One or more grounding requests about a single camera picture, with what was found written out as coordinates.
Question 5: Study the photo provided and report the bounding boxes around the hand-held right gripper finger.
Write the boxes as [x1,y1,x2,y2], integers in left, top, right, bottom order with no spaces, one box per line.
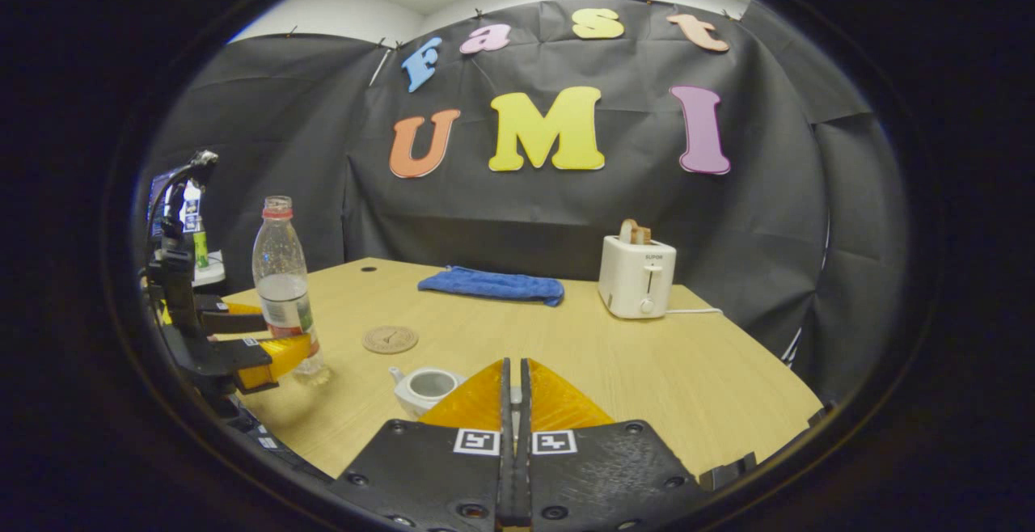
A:
[330,357,516,532]
[517,357,712,532]

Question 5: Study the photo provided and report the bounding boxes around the clear plastic water bottle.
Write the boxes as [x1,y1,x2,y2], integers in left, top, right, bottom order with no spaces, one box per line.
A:
[251,196,331,387]

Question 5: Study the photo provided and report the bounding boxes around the white ceramic teacup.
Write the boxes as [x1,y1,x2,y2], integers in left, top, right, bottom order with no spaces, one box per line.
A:
[388,365,468,421]

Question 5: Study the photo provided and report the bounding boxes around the round wooden coaster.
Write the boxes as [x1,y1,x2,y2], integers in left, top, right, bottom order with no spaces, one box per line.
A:
[361,325,420,355]

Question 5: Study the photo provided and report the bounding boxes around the green drink bottle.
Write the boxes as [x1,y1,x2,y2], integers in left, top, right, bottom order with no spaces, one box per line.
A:
[182,179,211,270]

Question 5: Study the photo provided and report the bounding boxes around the white side desk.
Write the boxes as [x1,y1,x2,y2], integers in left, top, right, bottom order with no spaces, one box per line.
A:
[194,251,227,286]

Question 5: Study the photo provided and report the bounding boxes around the computer monitor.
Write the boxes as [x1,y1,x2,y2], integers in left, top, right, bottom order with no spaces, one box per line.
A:
[152,168,187,234]

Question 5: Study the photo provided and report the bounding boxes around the blue towel cloth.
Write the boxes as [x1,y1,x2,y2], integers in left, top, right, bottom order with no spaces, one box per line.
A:
[417,265,565,307]

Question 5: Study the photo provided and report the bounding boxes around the white toaster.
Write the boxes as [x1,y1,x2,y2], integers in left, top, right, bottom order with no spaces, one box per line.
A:
[598,234,678,320]

